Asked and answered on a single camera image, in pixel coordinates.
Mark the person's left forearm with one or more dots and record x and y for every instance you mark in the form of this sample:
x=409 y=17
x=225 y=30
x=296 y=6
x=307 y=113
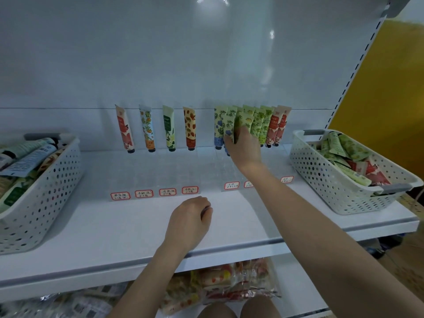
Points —
x=152 y=285

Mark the person's right forearm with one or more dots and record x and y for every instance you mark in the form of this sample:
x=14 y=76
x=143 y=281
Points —
x=331 y=241

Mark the row of hand cream tubes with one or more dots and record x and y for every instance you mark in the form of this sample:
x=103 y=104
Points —
x=190 y=129

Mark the yellow-green hand cream tube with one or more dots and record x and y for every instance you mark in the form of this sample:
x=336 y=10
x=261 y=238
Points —
x=240 y=116

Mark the person's right leg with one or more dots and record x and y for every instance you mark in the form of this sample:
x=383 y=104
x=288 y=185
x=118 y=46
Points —
x=260 y=308

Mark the cluster of green bottles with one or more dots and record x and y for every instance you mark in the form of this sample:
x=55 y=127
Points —
x=379 y=248

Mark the white metal shelf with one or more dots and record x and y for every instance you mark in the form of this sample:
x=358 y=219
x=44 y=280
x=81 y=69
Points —
x=99 y=241

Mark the clear divider tray with labels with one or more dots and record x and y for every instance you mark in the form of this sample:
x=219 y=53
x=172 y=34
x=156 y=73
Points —
x=120 y=195

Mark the pile of green hand cream tubes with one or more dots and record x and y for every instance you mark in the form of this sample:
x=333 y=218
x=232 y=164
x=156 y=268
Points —
x=348 y=155

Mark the person's left leg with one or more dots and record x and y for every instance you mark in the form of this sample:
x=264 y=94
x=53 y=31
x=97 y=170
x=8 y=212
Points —
x=218 y=310

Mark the person's right hand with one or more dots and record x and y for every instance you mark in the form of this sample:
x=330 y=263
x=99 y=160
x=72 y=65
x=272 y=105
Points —
x=245 y=150

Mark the person's leg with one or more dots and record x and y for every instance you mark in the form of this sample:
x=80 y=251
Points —
x=260 y=308
x=218 y=310

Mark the white perforated plastic basket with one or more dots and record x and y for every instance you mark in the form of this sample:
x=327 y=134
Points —
x=331 y=188
x=40 y=208

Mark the person's left hand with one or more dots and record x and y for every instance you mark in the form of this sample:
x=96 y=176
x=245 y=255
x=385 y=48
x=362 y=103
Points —
x=189 y=225

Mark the pile of snack packets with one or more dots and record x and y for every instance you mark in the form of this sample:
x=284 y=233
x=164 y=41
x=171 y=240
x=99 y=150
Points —
x=225 y=281

